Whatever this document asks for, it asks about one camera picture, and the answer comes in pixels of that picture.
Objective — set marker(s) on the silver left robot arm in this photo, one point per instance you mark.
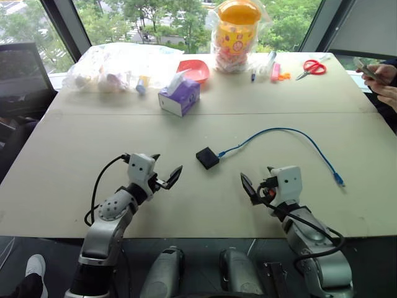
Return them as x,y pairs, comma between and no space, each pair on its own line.
104,229

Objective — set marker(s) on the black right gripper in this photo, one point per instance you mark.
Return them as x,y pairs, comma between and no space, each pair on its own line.
268,192

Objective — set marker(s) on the red plastic bowl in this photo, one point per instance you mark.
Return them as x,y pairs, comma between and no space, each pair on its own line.
195,69

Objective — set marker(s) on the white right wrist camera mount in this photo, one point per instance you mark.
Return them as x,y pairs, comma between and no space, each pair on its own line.
289,183

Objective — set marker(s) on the dark window frame post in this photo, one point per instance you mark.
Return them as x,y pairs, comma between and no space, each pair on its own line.
347,25
66,28

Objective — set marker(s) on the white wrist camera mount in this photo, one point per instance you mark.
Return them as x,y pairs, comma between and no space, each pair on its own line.
141,169
289,183

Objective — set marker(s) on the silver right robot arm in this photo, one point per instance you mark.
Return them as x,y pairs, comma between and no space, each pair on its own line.
313,245

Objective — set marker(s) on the person's left hand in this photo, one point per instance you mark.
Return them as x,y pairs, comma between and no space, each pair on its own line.
386,96

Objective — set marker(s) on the black metal bracket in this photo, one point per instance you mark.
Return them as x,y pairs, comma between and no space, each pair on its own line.
277,279

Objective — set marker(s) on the black office chair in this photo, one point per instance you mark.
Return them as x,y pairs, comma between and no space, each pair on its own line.
23,77

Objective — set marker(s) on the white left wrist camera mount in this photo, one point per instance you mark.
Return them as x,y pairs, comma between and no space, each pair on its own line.
141,169

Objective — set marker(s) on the small black box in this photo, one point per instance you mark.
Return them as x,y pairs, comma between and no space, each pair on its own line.
207,158

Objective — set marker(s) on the small blue bottle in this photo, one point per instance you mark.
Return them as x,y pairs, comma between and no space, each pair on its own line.
142,86

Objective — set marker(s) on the blue pen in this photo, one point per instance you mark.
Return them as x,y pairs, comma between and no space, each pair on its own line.
253,76

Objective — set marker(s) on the yellow jar with orange lid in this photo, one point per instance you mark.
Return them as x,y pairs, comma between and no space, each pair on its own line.
237,34

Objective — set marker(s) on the small orange plastic piece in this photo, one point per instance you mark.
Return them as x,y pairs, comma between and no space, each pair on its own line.
284,76

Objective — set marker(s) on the grey rounded robot leg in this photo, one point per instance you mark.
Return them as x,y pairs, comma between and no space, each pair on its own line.
240,273
161,273

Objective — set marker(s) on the clear bag of small items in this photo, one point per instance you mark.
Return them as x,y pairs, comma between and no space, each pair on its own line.
108,68

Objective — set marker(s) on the purple tissue box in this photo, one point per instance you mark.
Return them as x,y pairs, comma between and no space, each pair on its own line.
181,97

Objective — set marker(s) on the grey smartphone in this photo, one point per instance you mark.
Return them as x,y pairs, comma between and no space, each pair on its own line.
367,70

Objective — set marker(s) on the small clear plastic bag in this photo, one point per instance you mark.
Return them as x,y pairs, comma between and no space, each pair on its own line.
263,63

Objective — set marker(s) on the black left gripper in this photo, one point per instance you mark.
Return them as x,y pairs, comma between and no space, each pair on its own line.
157,183

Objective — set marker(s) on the person's right hand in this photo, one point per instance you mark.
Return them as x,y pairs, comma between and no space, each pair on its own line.
383,73

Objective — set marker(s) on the white sneaker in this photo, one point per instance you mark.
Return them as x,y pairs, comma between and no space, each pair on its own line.
35,268

